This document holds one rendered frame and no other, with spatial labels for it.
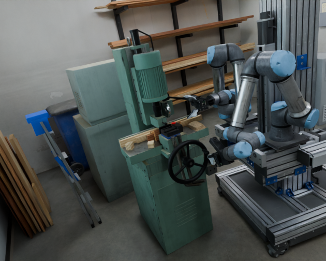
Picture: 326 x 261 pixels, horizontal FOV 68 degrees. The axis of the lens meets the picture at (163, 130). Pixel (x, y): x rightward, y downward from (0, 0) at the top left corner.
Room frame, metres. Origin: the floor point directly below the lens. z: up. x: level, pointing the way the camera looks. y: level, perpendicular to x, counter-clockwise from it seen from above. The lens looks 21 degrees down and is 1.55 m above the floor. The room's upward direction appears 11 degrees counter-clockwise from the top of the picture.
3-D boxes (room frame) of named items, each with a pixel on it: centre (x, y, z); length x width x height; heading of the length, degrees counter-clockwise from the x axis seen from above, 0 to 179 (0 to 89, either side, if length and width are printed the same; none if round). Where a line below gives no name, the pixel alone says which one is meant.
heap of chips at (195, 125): (1.62, -0.24, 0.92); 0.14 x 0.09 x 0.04; 22
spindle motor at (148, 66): (1.61, 0.01, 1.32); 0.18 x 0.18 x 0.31
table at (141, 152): (1.50, -0.02, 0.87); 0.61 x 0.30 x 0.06; 112
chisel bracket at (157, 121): (1.63, 0.02, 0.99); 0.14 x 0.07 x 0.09; 22
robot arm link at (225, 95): (1.60, -0.45, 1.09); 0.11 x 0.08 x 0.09; 112
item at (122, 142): (1.62, 0.03, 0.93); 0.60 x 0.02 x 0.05; 112
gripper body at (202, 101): (1.53, -0.30, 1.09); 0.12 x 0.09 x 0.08; 112
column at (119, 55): (1.87, 0.12, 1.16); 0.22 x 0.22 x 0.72; 22
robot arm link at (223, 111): (1.59, -0.46, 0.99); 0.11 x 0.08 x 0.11; 77
